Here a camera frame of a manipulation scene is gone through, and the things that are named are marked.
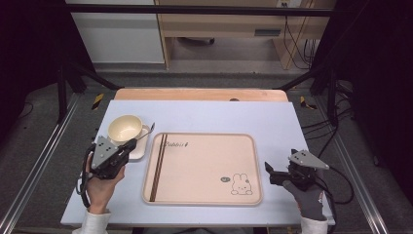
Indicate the black metal frame strut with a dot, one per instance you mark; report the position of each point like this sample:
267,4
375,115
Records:
331,97
61,94

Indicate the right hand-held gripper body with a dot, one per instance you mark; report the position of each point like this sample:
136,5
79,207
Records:
305,162

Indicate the pale blue table board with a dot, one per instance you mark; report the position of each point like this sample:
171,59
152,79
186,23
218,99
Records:
211,117

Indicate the black metal frame bar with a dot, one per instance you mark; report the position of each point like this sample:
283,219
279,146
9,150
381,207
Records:
195,10

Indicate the metal spoon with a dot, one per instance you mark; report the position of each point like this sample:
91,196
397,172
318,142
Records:
146,134

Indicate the light wooden desk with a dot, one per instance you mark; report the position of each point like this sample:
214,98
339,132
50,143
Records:
211,29

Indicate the cream small plate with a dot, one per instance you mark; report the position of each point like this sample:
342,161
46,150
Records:
139,152

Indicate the dark brown chopstick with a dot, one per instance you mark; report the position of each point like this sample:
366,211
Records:
157,167
160,167

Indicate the black curtain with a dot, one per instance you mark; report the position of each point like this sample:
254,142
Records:
380,65
29,48

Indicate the light wooden table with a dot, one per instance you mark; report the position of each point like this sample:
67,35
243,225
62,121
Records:
195,95

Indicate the white cabinet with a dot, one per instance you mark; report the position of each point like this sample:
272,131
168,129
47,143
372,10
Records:
120,39

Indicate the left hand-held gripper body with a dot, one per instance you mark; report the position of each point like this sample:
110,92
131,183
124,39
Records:
104,152

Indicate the yellow black tape strip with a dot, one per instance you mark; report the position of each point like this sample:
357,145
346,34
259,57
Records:
305,102
97,101

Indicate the aluminium floor rail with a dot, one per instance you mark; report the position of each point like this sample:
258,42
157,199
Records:
42,156
354,169

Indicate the person's right hand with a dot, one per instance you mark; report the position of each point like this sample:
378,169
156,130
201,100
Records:
310,201

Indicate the beige rectangular tray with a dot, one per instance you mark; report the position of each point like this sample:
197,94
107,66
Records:
201,169

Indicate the cream round bowl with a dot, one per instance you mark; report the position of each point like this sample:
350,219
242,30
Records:
125,128

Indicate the person's left hand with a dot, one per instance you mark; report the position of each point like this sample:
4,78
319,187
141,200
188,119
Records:
102,191

